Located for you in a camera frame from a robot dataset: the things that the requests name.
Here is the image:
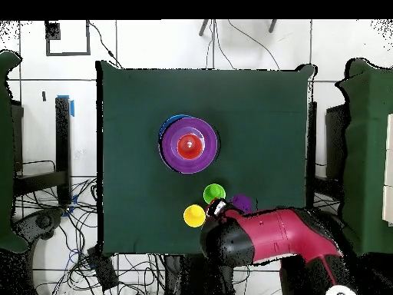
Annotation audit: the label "purple cup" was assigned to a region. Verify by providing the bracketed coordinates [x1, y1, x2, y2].
[230, 194, 253, 214]

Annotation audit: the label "orange cup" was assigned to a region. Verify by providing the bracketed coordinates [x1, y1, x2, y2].
[177, 133, 205, 161]

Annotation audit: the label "large purple bowl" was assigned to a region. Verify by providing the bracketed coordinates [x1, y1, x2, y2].
[157, 116, 220, 175]

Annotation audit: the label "large light blue bowl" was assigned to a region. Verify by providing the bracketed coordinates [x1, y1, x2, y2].
[158, 114, 193, 138]

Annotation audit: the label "green cup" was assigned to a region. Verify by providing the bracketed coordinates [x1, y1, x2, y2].
[203, 183, 226, 204]

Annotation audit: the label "yellow cup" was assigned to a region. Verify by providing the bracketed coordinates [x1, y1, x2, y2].
[183, 204, 207, 229]

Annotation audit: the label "dark green tablecloth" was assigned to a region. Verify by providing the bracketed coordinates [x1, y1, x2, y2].
[97, 60, 317, 257]

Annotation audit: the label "black metal stand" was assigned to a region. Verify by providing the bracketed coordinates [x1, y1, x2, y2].
[306, 101, 318, 210]
[15, 94, 75, 206]

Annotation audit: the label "black floor box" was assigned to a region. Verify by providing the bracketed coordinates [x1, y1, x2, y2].
[87, 245, 119, 291]

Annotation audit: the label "black equipment box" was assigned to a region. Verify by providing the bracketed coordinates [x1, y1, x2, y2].
[10, 101, 25, 173]
[325, 104, 349, 182]

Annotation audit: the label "side table green cloth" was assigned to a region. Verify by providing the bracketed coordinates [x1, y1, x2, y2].
[0, 50, 30, 254]
[335, 58, 393, 256]

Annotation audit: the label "black floor stand base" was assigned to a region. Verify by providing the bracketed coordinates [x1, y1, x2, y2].
[13, 207, 67, 244]

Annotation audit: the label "tangle of floor cables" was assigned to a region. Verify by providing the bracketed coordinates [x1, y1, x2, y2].
[13, 159, 167, 295]

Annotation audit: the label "camera tripod legs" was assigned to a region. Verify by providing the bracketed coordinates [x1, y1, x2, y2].
[198, 18, 278, 37]

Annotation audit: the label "black floor cable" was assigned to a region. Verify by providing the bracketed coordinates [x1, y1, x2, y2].
[88, 20, 124, 68]

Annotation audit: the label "gray square floor frame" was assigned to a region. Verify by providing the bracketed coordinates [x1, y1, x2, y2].
[45, 20, 91, 57]

